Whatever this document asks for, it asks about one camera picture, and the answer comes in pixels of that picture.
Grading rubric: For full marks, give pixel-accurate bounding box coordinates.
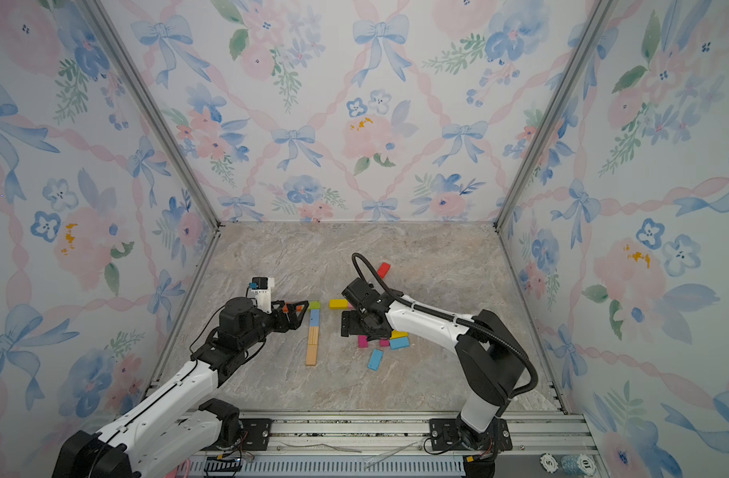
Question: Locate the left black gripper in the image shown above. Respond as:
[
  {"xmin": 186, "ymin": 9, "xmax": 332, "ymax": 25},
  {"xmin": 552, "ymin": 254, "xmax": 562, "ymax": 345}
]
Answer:
[{"xmin": 242, "ymin": 298, "xmax": 308, "ymax": 353}]

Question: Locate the light blue block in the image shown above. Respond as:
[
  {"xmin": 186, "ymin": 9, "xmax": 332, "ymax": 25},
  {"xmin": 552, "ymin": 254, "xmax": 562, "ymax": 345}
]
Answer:
[{"xmin": 310, "ymin": 309, "xmax": 320, "ymax": 328}]

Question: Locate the tan block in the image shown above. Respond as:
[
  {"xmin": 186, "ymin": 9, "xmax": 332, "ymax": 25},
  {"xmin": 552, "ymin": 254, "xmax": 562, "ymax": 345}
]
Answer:
[
  {"xmin": 306, "ymin": 344, "xmax": 318, "ymax": 366},
  {"xmin": 308, "ymin": 326, "xmax": 320, "ymax": 348}
]

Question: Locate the red block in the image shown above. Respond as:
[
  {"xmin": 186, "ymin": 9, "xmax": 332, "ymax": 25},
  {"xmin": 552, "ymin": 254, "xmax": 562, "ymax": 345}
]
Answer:
[{"xmin": 377, "ymin": 262, "xmax": 391, "ymax": 279}]

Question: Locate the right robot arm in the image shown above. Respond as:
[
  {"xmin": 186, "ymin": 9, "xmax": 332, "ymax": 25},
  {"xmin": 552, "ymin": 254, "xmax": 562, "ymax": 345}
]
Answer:
[{"xmin": 342, "ymin": 278, "xmax": 539, "ymax": 450}]

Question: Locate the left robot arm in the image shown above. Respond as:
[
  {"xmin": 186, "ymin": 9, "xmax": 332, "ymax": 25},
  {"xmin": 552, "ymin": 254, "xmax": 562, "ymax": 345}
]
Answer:
[{"xmin": 53, "ymin": 297, "xmax": 310, "ymax": 477}]

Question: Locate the blue block right lower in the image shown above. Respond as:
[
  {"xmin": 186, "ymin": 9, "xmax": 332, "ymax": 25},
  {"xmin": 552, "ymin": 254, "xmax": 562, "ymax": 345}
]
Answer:
[{"xmin": 389, "ymin": 337, "xmax": 410, "ymax": 351}]

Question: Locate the blue block bottom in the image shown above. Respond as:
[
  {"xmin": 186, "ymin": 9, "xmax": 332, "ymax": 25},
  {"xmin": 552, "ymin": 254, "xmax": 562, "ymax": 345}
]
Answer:
[{"xmin": 367, "ymin": 350, "xmax": 384, "ymax": 372}]

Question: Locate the white blue object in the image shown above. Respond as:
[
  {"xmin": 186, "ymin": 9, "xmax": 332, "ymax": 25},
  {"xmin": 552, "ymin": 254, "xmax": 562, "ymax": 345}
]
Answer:
[{"xmin": 539, "ymin": 453, "xmax": 597, "ymax": 477}]

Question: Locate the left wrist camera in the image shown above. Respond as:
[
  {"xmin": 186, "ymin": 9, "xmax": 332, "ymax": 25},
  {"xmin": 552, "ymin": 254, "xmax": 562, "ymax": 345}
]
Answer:
[{"xmin": 247, "ymin": 277, "xmax": 275, "ymax": 314}]

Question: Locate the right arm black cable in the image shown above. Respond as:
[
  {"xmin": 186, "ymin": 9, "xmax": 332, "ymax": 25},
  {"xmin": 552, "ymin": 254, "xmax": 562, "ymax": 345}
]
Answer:
[{"xmin": 350, "ymin": 252, "xmax": 540, "ymax": 400}]

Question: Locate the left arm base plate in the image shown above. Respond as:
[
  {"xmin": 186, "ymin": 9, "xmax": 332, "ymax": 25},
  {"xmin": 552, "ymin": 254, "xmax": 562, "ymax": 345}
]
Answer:
[{"xmin": 216, "ymin": 418, "xmax": 274, "ymax": 452}]

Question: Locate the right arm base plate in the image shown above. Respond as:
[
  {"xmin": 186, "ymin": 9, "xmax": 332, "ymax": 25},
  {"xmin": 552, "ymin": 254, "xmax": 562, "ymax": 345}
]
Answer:
[{"xmin": 428, "ymin": 417, "xmax": 513, "ymax": 453}]

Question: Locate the white cable duct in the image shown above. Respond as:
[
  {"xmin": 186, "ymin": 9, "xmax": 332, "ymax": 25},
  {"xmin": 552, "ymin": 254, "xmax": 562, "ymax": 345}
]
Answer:
[{"xmin": 188, "ymin": 455, "xmax": 466, "ymax": 477}]

